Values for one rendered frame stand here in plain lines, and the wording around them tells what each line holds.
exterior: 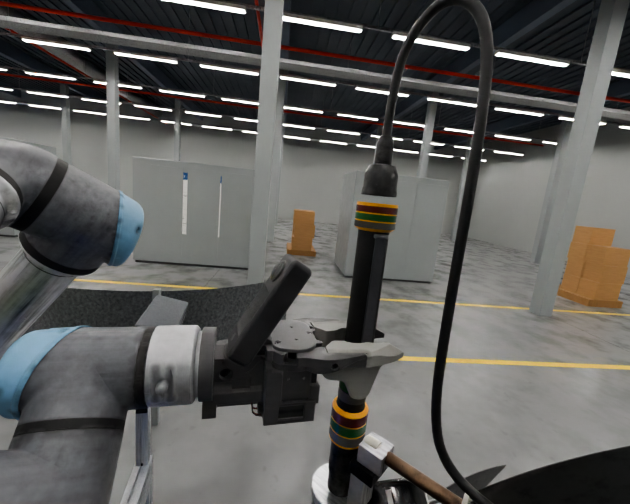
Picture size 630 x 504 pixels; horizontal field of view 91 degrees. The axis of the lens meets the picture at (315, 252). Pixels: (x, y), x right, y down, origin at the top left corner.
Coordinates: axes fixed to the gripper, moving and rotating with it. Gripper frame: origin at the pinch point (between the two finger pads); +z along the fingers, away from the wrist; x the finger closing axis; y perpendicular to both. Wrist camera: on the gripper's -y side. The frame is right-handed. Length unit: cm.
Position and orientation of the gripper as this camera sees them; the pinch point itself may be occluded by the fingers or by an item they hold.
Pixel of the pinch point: (383, 338)
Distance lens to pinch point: 38.2
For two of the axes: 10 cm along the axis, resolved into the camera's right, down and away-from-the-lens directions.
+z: 9.7, 0.4, 2.6
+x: 2.5, 1.9, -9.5
